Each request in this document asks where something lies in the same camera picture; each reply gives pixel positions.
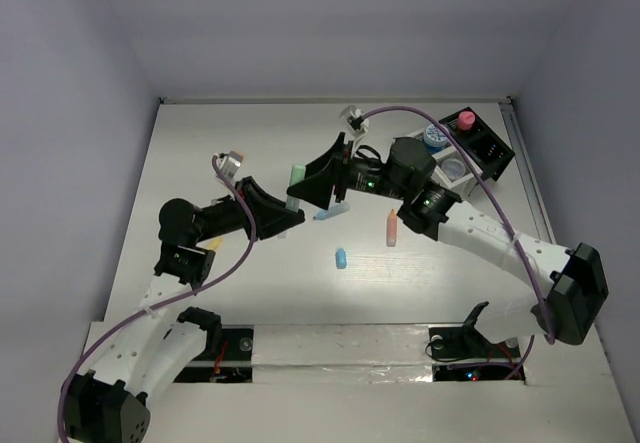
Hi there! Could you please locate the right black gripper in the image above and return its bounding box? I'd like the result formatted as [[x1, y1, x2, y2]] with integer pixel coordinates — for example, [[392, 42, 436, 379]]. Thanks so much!
[[286, 132, 411, 210]]

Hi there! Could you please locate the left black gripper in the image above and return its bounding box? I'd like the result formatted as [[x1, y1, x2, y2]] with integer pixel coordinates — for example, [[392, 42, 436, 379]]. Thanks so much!
[[194, 177, 304, 243]]

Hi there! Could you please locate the green highlighter pen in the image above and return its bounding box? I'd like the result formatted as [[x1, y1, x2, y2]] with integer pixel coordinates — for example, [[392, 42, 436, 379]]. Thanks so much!
[[285, 164, 306, 212]]

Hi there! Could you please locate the clear round jar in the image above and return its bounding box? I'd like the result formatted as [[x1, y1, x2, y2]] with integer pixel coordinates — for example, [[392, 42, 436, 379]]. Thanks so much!
[[440, 157, 467, 181]]

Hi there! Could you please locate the pink capped tube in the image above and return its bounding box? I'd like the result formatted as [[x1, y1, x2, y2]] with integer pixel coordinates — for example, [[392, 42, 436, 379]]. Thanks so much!
[[456, 110, 476, 133]]

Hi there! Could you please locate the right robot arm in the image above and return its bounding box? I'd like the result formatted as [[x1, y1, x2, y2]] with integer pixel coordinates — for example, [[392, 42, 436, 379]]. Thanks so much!
[[287, 135, 609, 355]]

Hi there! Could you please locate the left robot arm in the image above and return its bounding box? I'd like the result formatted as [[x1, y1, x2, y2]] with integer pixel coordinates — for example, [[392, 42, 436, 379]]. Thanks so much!
[[58, 177, 305, 442]]

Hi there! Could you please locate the blue highlighter pen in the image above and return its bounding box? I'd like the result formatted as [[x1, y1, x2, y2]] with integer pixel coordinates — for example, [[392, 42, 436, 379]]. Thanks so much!
[[313, 202, 350, 221]]

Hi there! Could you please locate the yellow highlighter pen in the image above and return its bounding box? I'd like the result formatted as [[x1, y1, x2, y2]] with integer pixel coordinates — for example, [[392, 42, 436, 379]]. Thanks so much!
[[207, 237, 223, 251]]

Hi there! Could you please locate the blue eraser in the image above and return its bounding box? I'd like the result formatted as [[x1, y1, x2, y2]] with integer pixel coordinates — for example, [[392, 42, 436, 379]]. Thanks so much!
[[335, 248, 348, 270]]

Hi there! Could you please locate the orange pencil shaped pen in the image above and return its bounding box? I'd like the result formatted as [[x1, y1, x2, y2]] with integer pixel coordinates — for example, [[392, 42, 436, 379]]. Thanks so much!
[[385, 210, 398, 247]]

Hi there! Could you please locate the white slotted container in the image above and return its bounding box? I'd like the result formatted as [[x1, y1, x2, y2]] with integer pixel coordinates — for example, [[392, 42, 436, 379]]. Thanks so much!
[[408, 125, 478, 199]]

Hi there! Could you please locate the black container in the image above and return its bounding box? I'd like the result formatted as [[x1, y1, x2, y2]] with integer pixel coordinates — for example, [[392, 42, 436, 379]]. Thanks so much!
[[439, 107, 515, 181]]

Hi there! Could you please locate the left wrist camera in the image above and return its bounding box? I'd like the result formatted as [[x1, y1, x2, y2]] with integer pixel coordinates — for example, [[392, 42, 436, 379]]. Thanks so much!
[[212, 151, 245, 182]]

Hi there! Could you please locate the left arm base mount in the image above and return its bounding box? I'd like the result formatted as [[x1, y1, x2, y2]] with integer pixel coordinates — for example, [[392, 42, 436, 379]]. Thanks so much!
[[174, 327, 254, 384]]

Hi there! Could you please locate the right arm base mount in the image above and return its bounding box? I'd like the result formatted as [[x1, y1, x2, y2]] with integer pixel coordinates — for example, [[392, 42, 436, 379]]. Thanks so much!
[[425, 302, 526, 382]]

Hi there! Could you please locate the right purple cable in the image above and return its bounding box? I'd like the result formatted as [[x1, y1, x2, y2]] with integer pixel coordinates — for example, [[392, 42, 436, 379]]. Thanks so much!
[[357, 106, 556, 347]]

